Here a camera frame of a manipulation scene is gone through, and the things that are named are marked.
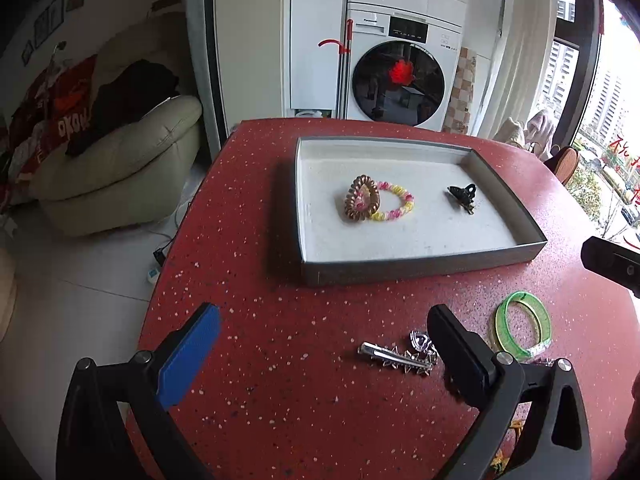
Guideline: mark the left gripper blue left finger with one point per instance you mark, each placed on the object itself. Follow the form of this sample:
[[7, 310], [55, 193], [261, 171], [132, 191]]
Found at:
[[93, 442]]

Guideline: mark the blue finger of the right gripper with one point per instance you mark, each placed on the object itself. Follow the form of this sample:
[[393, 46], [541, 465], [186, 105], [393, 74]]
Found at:
[[613, 262]]

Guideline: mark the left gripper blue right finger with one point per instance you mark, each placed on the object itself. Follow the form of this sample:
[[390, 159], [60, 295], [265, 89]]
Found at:
[[554, 442]]

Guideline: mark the green translucent bangle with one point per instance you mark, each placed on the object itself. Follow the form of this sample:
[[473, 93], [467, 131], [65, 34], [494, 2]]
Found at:
[[522, 326]]

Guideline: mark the black claw hair clip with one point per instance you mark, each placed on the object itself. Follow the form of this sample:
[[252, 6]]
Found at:
[[464, 196]]

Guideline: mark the silver charm brooch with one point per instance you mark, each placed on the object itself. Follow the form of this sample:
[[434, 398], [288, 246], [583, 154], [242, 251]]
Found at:
[[422, 343]]

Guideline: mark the silver rhinestone hair clip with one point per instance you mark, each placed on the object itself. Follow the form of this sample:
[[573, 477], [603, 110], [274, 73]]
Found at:
[[407, 362]]

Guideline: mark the grey jewelry tray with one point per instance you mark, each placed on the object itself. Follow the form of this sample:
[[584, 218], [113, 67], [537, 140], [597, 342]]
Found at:
[[374, 209]]

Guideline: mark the orange wooden chair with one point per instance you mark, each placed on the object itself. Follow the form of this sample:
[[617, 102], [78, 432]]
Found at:
[[563, 164]]

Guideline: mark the pink white cloth pile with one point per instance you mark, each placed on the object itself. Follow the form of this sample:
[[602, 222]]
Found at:
[[536, 136]]

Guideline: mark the checkered folded board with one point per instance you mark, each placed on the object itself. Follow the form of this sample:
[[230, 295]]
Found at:
[[458, 114]]

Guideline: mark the cream leather sofa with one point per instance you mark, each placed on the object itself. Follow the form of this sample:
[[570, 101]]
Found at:
[[136, 173]]

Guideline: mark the lower white washing machine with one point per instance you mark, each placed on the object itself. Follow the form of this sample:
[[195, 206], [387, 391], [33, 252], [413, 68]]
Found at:
[[401, 66]]

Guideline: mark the red printed blanket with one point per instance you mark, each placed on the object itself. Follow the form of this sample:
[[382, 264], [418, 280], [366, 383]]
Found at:
[[56, 108]]

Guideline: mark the black clothing on sofa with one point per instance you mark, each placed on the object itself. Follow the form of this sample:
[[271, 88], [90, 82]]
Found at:
[[134, 93]]

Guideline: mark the red handled mop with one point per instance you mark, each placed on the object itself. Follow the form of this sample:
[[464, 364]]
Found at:
[[344, 49]]

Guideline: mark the wall picture frames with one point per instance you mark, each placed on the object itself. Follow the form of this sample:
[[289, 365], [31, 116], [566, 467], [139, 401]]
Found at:
[[48, 21]]

